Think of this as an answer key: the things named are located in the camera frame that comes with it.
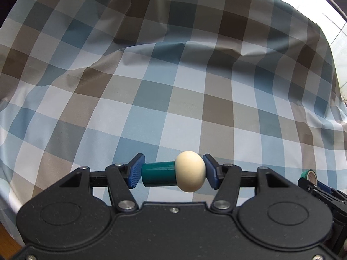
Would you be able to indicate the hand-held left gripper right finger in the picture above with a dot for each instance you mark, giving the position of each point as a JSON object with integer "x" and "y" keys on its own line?
{"x": 210, "y": 174}

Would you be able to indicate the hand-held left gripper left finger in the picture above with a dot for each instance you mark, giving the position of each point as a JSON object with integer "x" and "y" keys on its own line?
{"x": 134, "y": 174}

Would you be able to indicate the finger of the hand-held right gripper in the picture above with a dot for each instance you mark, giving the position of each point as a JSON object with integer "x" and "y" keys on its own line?
{"x": 320, "y": 191}

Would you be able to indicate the checkered tablecloth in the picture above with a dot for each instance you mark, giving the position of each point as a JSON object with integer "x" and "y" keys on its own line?
{"x": 162, "y": 86}

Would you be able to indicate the green tape roll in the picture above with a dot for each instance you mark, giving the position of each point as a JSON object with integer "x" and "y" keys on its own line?
{"x": 309, "y": 176}

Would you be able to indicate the wooden mushroom toy green stem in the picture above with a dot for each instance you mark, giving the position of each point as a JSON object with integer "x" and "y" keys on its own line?
{"x": 173, "y": 173}

